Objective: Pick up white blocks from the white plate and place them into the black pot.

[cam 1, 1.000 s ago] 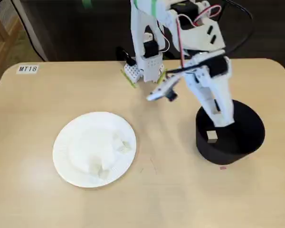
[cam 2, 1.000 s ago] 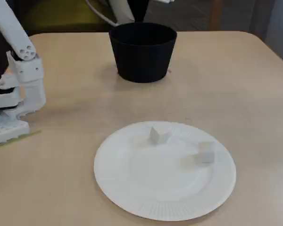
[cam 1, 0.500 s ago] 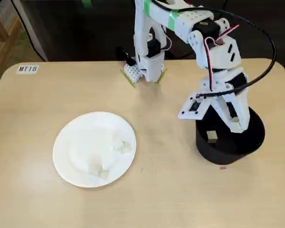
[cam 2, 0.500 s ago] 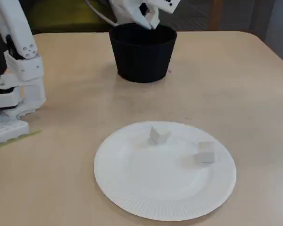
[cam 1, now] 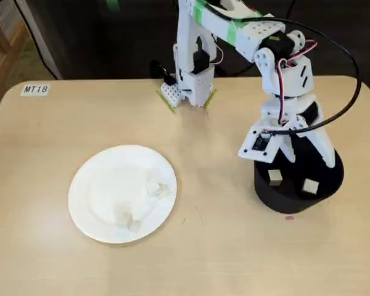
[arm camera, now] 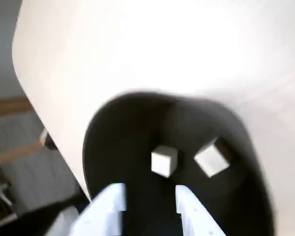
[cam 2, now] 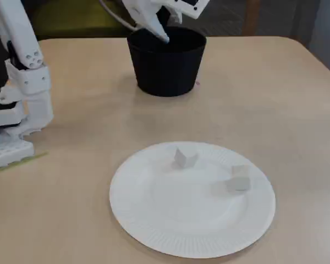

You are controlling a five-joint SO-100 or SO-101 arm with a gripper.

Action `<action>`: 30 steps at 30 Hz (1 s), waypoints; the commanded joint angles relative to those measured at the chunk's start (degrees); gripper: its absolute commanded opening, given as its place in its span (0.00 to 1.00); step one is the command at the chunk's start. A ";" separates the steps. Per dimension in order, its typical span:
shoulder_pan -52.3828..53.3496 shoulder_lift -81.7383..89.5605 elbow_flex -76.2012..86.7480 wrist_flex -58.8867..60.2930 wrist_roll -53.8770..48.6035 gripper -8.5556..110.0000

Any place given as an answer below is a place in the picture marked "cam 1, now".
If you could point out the white MT18 label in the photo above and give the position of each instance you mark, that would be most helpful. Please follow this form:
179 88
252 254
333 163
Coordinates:
35 89

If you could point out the green tape strip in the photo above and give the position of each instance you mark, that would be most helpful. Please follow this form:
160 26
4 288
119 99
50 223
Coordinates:
212 97
168 106

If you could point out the small pink sticker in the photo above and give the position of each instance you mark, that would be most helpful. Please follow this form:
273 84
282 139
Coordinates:
290 218

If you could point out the grey metal pole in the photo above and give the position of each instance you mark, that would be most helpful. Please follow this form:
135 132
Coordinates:
40 40

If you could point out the white cube block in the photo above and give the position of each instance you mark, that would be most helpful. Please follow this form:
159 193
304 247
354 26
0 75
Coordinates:
123 216
309 186
155 188
275 177

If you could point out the black round pot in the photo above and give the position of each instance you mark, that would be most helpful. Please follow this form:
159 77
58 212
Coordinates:
280 200

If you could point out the white paper plate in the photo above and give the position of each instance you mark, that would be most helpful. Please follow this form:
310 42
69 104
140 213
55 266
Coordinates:
95 197

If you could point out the wrist camera on white mount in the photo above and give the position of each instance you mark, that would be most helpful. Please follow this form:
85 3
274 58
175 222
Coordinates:
249 151

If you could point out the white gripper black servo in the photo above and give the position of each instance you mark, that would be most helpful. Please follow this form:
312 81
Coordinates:
299 108

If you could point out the wooden furniture frame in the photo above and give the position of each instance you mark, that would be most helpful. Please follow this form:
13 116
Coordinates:
3 68

